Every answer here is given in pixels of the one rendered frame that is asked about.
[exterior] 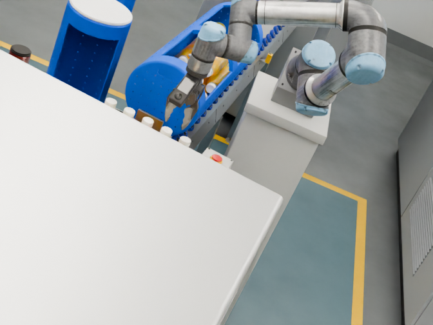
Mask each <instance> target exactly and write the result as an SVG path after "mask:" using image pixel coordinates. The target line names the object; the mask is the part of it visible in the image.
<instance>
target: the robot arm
mask: <svg viewBox="0 0 433 325"><path fill-rule="evenodd" d="M253 25H280V26H311V27H327V28H339V29H340V30H341V31H342V32H349V33H348V43H347V48H346V49H345V50H344V51H343V52H342V53H341V54H340V56H339V59H338V61H337V62H336V63H334V62H335V58H336V54H335V51H334V49H333V47H332V46H331V45H330V44H329V43H327V42H326V41H322V40H313V41H310V42H309V43H307V44H306V45H305V46H304V47H303V49H302V51H301V53H300V54H298V55H296V56H294V57H293V58H292V59H291V60H290V61H289V63H288V65H287V67H286V70H285V76H286V79H287V82H288V83H289V85H290V86H291V87H292V88H293V89H294V90H296V91H297V93H296V102H295V103H296V111H297V112H299V113H302V114H305V115H311V116H324V115H327V114H328V112H329V105H330V104H331V103H332V102H333V101H334V100H335V98H336V94H338V93H339V92H341V91H342V90H343V89H345V88H346V87H348V86H349V85H350V84H352V83H354V84H361V85H366V84H370V83H372V84H373V83H376V82H378V81H379V80H380V79H381V78H382V77H383V76H384V73H385V67H386V62H385V56H386V44H387V24H386V22H385V20H384V18H383V16H382V15H381V14H380V13H379V12H378V11H377V10H376V9H374V8H373V7H371V6H369V5H367V4H365V3H362V2H359V1H354V0H343V1H342V2H340V3H315V2H294V1H256V0H232V1H231V6H230V16H229V27H228V34H226V29H225V28H224V27H223V26H222V25H220V24H217V23H216V22H212V21H208V22H205V23H204V24H203V25H202V28H201V29H200V31H199V33H198V37H197V40H196V42H195V45H194V47H193V50H192V53H191V54H189V55H188V56H189V57H190V58H189V60H188V65H187V66H186V71H187V74H186V75H185V76H184V77H183V79H182V80H181V82H180V83H179V84H178V85H177V86H176V88H174V89H173V91H172V92H171V93H170V94H169V95H168V98H167V101H166V109H165V121H166V122H167V121H168V119H169V118H170V114H171V113H172V112H173V109H174V108H176V107H177V106H178V107H179V108H181V107H182V105H183V104H184V103H185V104H186V106H188V105H190V106H188V107H186V108H185V110H184V115H185V117H184V119H183V124H182V125H181V130H183V129H185V128H186V127H187V126H188V124H189V123H190V122H191V120H192V118H193V117H194V115H195V114H196V112H197V111H198V106H199V105H198V101H199V100H200V98H201V96H202V94H203V91H204V88H205V87H206V85H204V84H202V80H203V79H205V78H206V77H207V75H208V73H209V72H210V70H211V67H212V65H213V63H214V60H215V58H216V57H221V58H224V59H229V60H232V61H236V62H238V63H245V64H251V63H253V62H254V61H255V59H256V57H257V55H258V43H257V42H256V41H253V40H251V37H252V30H253ZM202 86H203V87H202ZM199 94H200V95H199ZM198 96H199V98H198Z"/></svg>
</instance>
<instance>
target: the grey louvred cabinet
mask: <svg viewBox="0 0 433 325"><path fill-rule="evenodd" d="M396 163H397V184H398V226H399V266H400V288H401V325H433V80H432V82H431V84H430V85H429V87H428V88H427V91H426V92H425V94H424V96H423V97H422V99H421V100H420V102H419V104H418V106H417V108H416V109H415V111H414V113H413V114H412V116H411V118H410V119H409V121H408V123H407V125H406V127H405V128H404V130H403V131H402V133H401V135H400V137H399V139H398V151H397V152H396Z"/></svg>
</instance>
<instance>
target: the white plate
mask: <svg viewBox="0 0 433 325"><path fill-rule="evenodd" d="M70 4H71V6H72V7H73V8H74V9H75V10H76V11H77V12H78V13H80V14H81V15H83V16H84V17H87V18H88V19H91V20H93V21H96V22H98V23H102V24H105V25H112V26H124V25H127V24H129V23H131V20H132V14H131V12H130V11H129V10H128V9H127V8H126V7H125V6H124V5H123V4H121V3H120V2H118V1H116V0H70Z"/></svg>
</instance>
